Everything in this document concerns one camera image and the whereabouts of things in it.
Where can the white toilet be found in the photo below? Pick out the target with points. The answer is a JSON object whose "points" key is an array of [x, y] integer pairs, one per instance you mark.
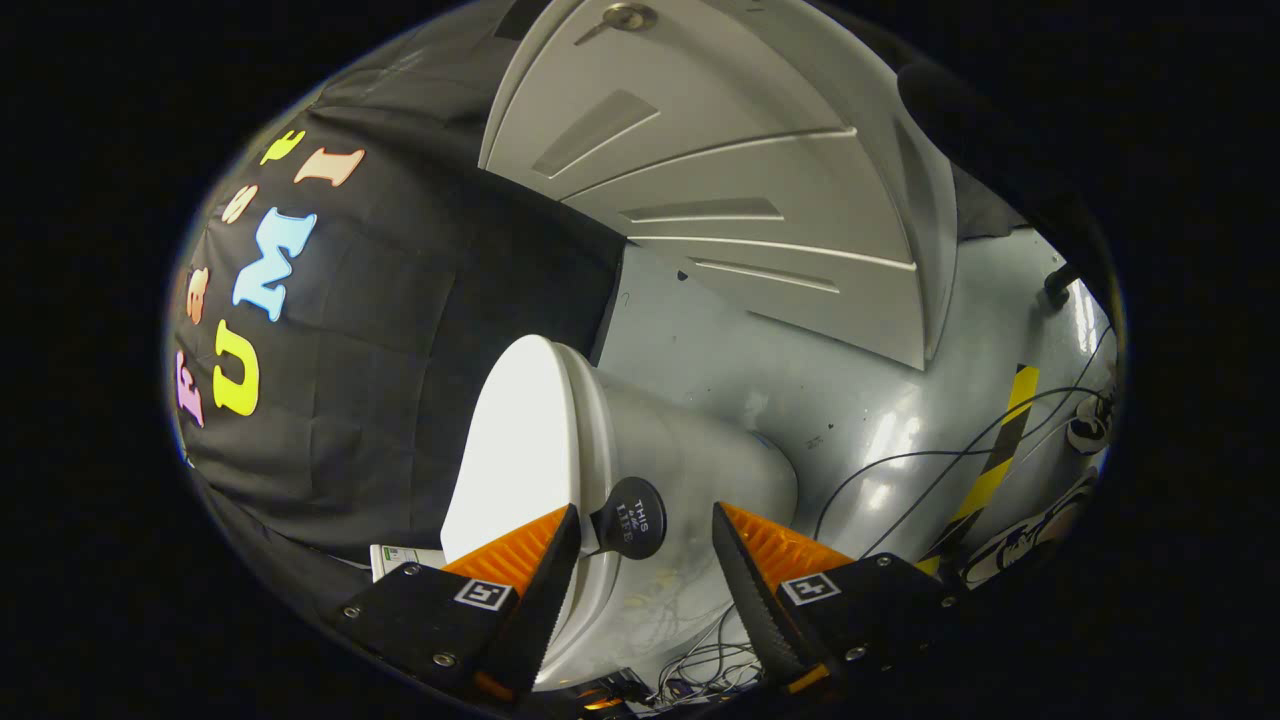
{"points": [[690, 460]]}

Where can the black backdrop cloth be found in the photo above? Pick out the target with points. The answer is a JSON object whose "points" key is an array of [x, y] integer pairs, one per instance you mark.
{"points": [[400, 330]]}

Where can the white toilet lid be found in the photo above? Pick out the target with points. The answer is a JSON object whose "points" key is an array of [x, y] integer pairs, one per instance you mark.
{"points": [[515, 440]]}

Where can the yellow black hazard tape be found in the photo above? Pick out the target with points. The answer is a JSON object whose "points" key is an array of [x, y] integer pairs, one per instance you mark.
{"points": [[1005, 440]]}

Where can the white panel door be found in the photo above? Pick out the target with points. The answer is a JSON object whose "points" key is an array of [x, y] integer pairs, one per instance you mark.
{"points": [[720, 160]]}

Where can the white black patterned object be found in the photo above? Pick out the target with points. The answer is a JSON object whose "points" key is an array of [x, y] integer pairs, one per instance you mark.
{"points": [[1020, 535]]}

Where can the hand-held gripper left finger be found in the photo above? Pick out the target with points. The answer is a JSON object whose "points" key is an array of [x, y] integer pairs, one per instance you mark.
{"points": [[545, 600]]}

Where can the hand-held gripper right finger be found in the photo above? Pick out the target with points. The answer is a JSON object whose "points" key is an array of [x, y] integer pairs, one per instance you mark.
{"points": [[760, 610]]}

